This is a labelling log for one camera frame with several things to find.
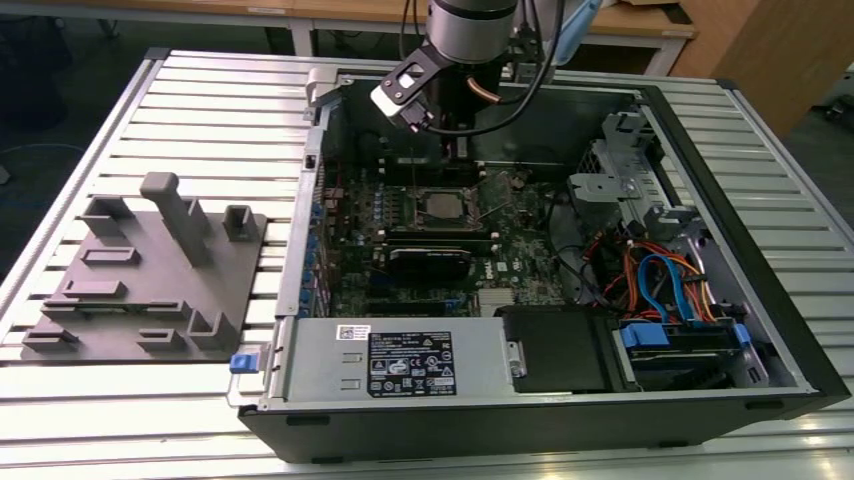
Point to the dark floor equipment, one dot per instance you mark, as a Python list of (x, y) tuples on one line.
[(834, 100)]

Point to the black PC case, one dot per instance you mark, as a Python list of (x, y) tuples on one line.
[(467, 435)]

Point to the wooden cabinet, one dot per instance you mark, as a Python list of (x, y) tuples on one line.
[(780, 50)]

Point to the grey power supply unit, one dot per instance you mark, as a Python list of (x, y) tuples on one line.
[(313, 350)]

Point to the silver CPU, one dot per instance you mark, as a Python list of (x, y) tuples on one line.
[(446, 206)]

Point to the long black expansion slot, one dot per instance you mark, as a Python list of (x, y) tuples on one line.
[(407, 309)]

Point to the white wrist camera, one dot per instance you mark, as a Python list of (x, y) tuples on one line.
[(400, 85)]

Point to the grey parts rack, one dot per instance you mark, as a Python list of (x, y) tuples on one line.
[(167, 310)]

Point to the green motherboard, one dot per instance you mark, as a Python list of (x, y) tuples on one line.
[(527, 250)]

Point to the black graphics card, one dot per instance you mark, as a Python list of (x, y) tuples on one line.
[(427, 265)]

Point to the wooden desk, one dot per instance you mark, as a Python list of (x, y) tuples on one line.
[(634, 27), (133, 4)]

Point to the CPU socket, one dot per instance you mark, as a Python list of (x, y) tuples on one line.
[(420, 225)]

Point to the metal drive cage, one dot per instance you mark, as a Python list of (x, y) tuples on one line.
[(600, 192)]

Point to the grey case latch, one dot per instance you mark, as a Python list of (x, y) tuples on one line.
[(320, 80)]

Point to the silver chipset heatsink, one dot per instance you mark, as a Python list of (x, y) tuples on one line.
[(495, 297)]

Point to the hard disk in blue carrier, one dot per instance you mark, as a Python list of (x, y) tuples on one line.
[(643, 336)]

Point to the blue case latch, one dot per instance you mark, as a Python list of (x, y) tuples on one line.
[(241, 364)]

